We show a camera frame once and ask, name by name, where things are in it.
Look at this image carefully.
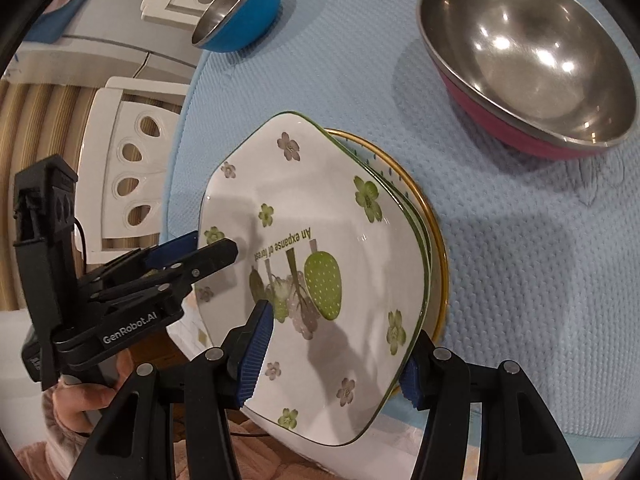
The round sunflower ceramic plate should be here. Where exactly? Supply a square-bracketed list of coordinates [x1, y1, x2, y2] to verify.
[326, 128, 450, 344]

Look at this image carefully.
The blue cloth with fan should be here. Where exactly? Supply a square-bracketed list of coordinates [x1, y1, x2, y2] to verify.
[24, 0, 86, 44]

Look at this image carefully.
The magenta steel bowl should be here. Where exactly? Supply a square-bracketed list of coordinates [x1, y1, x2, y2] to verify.
[416, 0, 639, 160]

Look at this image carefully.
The blue textured table mat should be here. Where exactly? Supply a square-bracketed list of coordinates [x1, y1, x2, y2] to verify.
[162, 0, 639, 438]

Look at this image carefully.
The white chair near left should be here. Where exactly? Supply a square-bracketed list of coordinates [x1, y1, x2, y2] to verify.
[75, 77, 188, 264]

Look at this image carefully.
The square floral plate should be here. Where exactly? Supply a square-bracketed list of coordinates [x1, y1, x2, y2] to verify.
[196, 112, 430, 446]

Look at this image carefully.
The blue steel bowl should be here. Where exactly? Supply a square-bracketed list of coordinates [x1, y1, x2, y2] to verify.
[191, 0, 281, 53]

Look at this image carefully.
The person left hand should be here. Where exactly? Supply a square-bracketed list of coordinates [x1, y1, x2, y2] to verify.
[52, 349, 134, 434]

